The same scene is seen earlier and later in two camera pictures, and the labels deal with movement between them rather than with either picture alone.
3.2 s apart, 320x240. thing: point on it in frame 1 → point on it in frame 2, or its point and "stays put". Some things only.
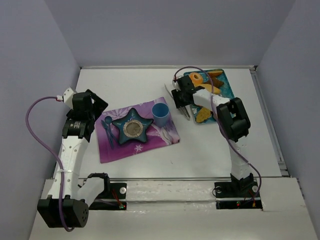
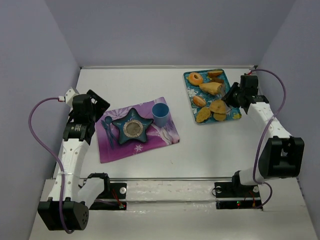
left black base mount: [113, 196] stays put
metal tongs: [183, 108] → [222, 92]
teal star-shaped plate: [132, 126] stays put
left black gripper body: [99, 104] stays put
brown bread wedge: [215, 74] stays put
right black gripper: [179, 99] → [233, 91]
